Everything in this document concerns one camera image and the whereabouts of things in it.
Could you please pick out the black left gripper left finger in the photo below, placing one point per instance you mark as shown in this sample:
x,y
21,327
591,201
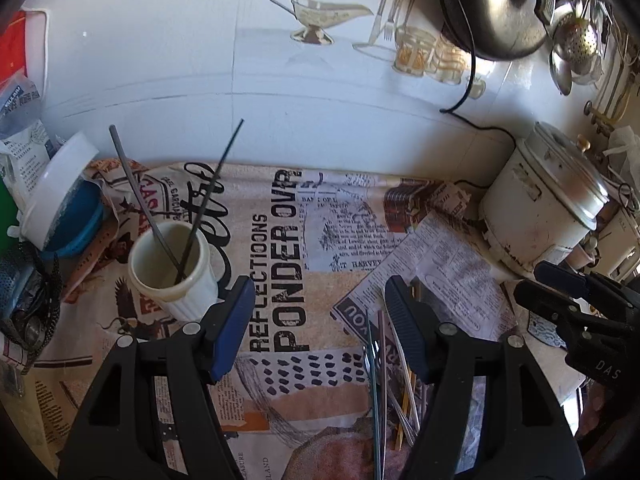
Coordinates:
x,y
148,413

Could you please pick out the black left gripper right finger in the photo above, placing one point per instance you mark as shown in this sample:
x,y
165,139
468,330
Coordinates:
x,y
492,415

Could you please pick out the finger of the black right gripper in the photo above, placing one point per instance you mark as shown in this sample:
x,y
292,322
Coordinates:
x,y
560,310
598,290

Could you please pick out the white chopstick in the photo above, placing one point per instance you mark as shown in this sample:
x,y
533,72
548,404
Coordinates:
x,y
413,414

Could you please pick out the black chopstick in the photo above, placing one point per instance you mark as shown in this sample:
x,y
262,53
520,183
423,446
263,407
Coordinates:
x,y
190,240

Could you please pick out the grey chopstick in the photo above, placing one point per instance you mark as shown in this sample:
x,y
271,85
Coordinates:
x,y
135,188

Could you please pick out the dark green chopstick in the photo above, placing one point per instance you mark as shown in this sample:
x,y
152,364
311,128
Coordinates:
x,y
375,410

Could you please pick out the white rice cooker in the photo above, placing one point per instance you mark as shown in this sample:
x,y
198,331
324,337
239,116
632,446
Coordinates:
x,y
544,201

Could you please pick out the gold chopstick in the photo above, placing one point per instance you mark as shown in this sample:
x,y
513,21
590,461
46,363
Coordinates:
x,y
405,431

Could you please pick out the white plastic bag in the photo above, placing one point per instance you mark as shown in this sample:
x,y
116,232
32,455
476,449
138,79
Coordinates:
x,y
623,154

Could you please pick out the white ribbed cup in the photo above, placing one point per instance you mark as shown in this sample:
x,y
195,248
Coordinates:
x,y
154,275

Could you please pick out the black mesh item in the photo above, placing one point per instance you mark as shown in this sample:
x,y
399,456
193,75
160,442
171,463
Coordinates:
x,y
30,301

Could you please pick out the blue bowl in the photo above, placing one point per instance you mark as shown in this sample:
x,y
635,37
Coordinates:
x,y
78,223

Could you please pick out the metal strainer ladle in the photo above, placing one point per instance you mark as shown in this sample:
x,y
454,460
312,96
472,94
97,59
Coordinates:
x,y
575,52

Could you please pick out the newspaper print tablecloth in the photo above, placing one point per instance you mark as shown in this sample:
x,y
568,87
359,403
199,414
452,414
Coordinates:
x,y
318,246

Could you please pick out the white paper food bag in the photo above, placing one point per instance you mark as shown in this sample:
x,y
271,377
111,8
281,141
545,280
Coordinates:
x,y
24,157

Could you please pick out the clear plastic zip bag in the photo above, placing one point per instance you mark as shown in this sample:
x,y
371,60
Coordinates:
x,y
20,105

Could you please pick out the red box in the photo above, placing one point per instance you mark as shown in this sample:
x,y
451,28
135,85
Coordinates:
x,y
24,48

